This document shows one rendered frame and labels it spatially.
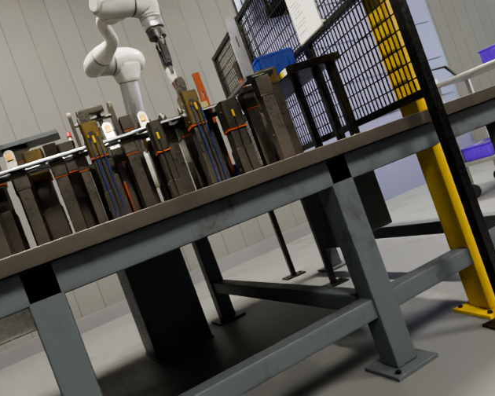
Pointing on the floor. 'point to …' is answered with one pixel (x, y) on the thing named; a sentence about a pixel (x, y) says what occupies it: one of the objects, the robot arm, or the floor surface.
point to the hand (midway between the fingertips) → (171, 75)
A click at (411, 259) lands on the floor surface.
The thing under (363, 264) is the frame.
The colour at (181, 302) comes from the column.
